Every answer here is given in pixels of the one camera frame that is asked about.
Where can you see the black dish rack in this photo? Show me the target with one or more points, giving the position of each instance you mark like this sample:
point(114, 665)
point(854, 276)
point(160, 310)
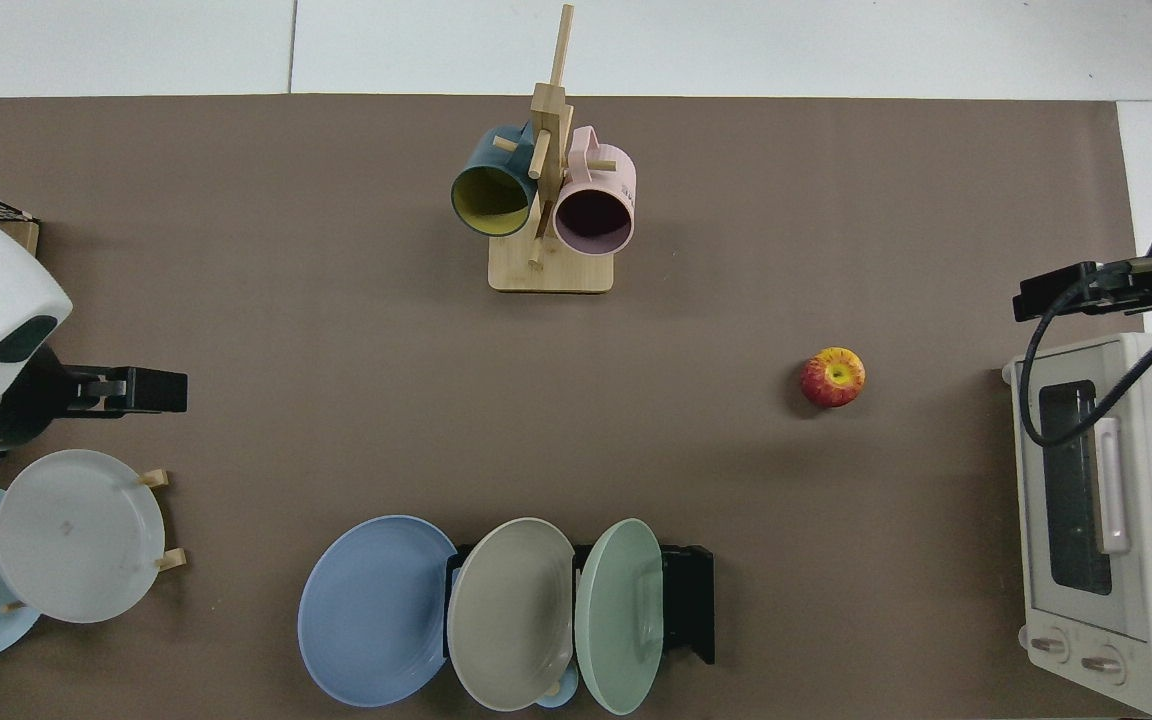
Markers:
point(691, 600)

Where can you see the wooden cup stand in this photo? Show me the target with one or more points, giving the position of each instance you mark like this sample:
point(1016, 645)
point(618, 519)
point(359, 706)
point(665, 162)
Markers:
point(551, 270)

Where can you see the dark blue cup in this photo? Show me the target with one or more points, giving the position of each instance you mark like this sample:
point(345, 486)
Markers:
point(491, 200)

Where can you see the wooden plate rack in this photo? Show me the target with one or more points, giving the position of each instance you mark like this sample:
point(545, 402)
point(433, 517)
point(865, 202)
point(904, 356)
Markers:
point(154, 478)

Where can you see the beige plate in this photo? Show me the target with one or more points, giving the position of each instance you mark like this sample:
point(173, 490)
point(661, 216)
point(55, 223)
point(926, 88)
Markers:
point(511, 615)

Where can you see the brown table cloth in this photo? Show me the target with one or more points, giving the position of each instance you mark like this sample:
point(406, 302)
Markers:
point(336, 300)

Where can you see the red yellow apple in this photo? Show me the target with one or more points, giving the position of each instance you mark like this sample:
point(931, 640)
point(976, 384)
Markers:
point(833, 378)

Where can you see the grey plate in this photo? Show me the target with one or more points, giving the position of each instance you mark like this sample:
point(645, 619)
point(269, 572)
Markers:
point(76, 540)

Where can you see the pale green plate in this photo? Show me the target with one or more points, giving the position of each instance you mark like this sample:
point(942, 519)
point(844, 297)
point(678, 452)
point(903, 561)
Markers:
point(616, 620)

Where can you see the pink cup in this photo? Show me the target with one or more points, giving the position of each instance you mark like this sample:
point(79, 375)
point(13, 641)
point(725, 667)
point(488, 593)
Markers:
point(591, 220)

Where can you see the small blue round thing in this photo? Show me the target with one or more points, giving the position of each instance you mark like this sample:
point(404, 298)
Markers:
point(558, 695)

